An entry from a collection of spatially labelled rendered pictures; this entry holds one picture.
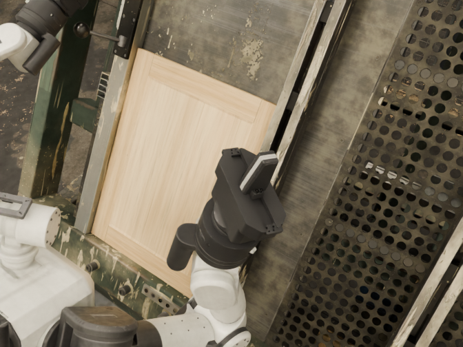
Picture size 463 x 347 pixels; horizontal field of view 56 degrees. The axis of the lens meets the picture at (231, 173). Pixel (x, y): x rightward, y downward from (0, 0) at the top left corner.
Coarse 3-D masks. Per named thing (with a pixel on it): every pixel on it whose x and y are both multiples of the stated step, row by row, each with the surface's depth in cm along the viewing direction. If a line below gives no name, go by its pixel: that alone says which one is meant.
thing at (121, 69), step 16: (144, 0) 108; (144, 16) 110; (144, 32) 113; (112, 64) 115; (128, 64) 113; (112, 80) 116; (128, 80) 116; (112, 96) 117; (112, 112) 117; (112, 128) 119; (96, 144) 122; (112, 144) 122; (96, 160) 123; (96, 176) 123; (96, 192) 125; (80, 208) 128; (96, 208) 128; (80, 224) 129
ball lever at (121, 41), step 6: (78, 24) 104; (84, 24) 104; (78, 30) 103; (84, 30) 104; (90, 30) 106; (78, 36) 105; (84, 36) 105; (102, 36) 108; (108, 36) 109; (120, 36) 110; (120, 42) 110
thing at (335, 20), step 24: (336, 0) 83; (312, 24) 86; (336, 24) 84; (312, 48) 89; (336, 48) 90; (312, 72) 87; (288, 96) 90; (312, 96) 91; (288, 120) 95; (264, 144) 94; (288, 144) 92; (288, 168) 99
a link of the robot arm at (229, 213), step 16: (224, 160) 54; (240, 160) 55; (224, 176) 53; (240, 176) 54; (224, 192) 53; (240, 192) 52; (272, 192) 53; (208, 208) 58; (224, 208) 55; (240, 208) 50; (256, 208) 52; (272, 208) 51; (208, 224) 57; (224, 224) 55; (240, 224) 50; (256, 224) 49; (272, 224) 50; (208, 240) 57; (224, 240) 56; (240, 240) 54; (256, 240) 51; (224, 256) 58; (240, 256) 58
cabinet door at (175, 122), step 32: (160, 64) 111; (128, 96) 117; (160, 96) 112; (192, 96) 108; (224, 96) 103; (256, 96) 100; (128, 128) 118; (160, 128) 114; (192, 128) 109; (224, 128) 105; (256, 128) 101; (128, 160) 120; (160, 160) 115; (192, 160) 110; (128, 192) 122; (160, 192) 117; (192, 192) 112; (96, 224) 129; (128, 224) 124; (160, 224) 118; (128, 256) 125; (160, 256) 120; (192, 256) 115
